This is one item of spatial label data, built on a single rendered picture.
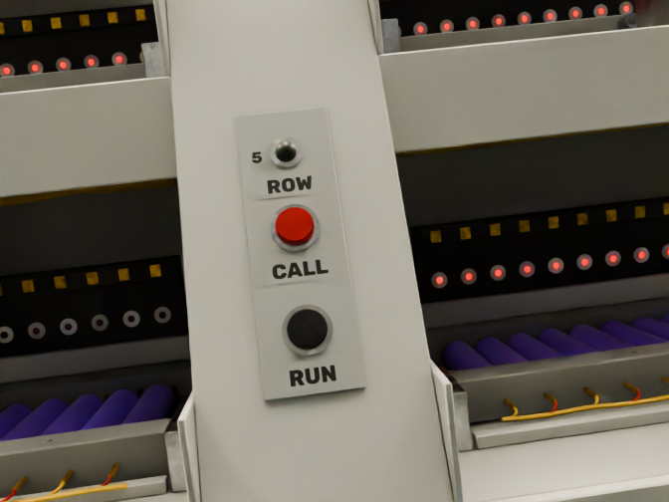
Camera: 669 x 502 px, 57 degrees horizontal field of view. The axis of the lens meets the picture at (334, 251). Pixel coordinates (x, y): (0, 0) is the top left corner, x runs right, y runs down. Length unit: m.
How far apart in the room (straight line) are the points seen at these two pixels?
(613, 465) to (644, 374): 0.08
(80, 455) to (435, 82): 0.24
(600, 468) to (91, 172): 0.25
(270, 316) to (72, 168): 0.12
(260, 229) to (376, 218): 0.05
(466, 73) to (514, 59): 0.02
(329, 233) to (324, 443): 0.08
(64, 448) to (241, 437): 0.10
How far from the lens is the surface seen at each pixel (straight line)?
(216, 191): 0.27
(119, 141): 0.30
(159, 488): 0.30
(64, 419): 0.37
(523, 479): 0.28
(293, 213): 0.26
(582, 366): 0.34
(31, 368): 0.46
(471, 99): 0.30
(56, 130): 0.31
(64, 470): 0.32
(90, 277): 0.43
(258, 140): 0.27
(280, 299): 0.25
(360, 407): 0.25
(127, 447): 0.31
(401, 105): 0.29
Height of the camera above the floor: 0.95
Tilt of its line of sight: 15 degrees up
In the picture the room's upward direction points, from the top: 8 degrees counter-clockwise
